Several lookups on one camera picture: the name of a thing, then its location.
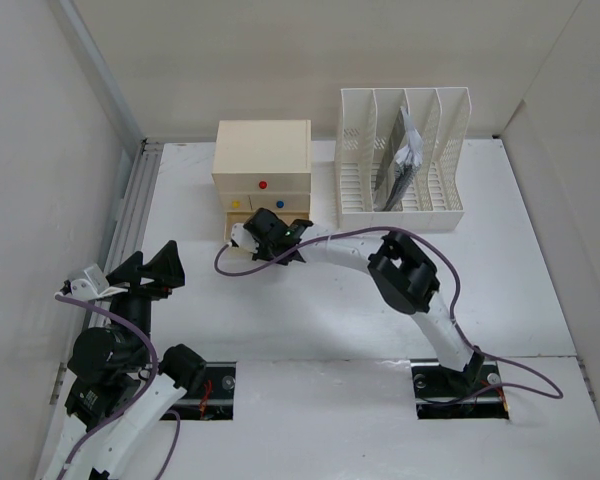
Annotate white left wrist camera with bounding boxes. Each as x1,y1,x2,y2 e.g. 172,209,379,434
61,264,110,301

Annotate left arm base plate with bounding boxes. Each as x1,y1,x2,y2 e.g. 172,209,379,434
174,362,236,421

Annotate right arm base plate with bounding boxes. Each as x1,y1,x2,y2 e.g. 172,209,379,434
411,361,509,420

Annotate aluminium rail frame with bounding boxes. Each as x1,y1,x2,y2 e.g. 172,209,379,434
54,0,164,326

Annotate cream wooden drawer cabinet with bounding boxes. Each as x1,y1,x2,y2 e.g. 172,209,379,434
212,120,312,239

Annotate grey setup guide booklet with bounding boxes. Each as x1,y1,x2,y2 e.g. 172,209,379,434
373,106,424,212

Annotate white perforated file organizer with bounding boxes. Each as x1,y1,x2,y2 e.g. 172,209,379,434
334,87,471,232

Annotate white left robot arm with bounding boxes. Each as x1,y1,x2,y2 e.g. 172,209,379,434
44,240,206,479

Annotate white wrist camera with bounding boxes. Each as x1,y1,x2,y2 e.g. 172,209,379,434
61,264,110,301
230,223,258,253

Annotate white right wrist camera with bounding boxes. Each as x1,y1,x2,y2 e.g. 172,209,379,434
230,223,258,253

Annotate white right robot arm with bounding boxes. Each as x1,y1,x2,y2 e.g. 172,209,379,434
231,208,484,397

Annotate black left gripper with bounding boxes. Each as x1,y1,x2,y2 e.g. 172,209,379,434
101,239,184,365

